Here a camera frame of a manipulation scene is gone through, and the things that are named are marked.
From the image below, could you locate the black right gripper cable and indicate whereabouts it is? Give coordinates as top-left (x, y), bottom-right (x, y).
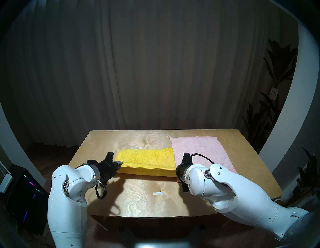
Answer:
top-left (190, 153), bottom-right (216, 165)

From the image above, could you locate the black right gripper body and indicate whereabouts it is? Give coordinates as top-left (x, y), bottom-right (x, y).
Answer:
top-left (176, 153), bottom-right (192, 193)

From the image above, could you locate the grey pleated curtain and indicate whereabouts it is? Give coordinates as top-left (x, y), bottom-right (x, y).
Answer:
top-left (0, 0), bottom-right (300, 150)

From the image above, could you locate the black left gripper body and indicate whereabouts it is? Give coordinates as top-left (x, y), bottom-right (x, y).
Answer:
top-left (94, 152), bottom-right (119, 185)

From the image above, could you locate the white wall device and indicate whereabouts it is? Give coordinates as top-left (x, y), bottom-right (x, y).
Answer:
top-left (0, 160), bottom-right (13, 194)

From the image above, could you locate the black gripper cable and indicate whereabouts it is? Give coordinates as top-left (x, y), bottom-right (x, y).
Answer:
top-left (75, 162), bottom-right (107, 200)
top-left (190, 153), bottom-right (216, 165)

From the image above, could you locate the tall dark leafy plant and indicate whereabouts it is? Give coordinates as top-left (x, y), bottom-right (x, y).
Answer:
top-left (241, 38), bottom-right (299, 150)

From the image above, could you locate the yellow terry towel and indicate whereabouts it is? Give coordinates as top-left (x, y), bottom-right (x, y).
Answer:
top-left (114, 147), bottom-right (177, 178)

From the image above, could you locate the pink terry towel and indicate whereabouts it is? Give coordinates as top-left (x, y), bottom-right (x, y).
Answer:
top-left (167, 135), bottom-right (238, 183)

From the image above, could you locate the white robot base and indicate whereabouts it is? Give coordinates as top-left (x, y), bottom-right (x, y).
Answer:
top-left (130, 239), bottom-right (200, 248)

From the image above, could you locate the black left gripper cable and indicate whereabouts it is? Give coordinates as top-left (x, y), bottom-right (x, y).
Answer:
top-left (75, 162), bottom-right (107, 200)

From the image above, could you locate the black computer tower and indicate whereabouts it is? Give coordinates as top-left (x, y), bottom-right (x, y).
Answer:
top-left (5, 164), bottom-right (52, 235)

